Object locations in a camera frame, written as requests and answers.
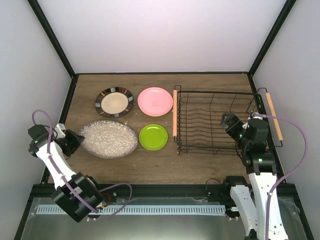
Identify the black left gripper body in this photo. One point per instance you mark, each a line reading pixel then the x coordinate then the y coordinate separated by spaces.
pixel 69 146

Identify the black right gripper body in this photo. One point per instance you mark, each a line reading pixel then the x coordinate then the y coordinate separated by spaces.
pixel 232 131

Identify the speckled grey large plate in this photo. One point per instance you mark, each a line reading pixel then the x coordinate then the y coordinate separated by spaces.
pixel 108 139

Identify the glossy black plate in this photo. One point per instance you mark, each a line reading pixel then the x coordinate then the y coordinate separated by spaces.
pixel 107 91

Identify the green plate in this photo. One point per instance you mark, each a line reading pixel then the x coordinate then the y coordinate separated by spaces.
pixel 153 137

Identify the pink plate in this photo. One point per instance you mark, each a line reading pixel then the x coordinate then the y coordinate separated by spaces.
pixel 155 100

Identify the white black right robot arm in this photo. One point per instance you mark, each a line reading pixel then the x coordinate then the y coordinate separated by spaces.
pixel 257 205

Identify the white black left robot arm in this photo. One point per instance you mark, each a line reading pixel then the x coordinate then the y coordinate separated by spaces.
pixel 75 193

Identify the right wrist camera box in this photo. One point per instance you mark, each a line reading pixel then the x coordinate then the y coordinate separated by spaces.
pixel 255 114

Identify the black wire dish rack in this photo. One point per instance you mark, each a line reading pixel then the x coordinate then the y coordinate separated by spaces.
pixel 199 115

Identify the right wooden rack handle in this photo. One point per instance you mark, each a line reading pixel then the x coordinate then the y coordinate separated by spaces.
pixel 274 116

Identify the wooden rack handle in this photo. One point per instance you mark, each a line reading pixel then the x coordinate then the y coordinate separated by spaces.
pixel 274 116
pixel 175 114

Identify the black cage frame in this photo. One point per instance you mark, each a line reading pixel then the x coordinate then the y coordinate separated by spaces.
pixel 281 18

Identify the left wooden rack handle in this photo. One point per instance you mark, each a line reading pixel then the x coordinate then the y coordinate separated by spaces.
pixel 175 114

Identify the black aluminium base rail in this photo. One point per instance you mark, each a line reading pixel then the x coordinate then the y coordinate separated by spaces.
pixel 213 192

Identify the white slotted cable duct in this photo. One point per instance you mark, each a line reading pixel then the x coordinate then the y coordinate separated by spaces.
pixel 199 210

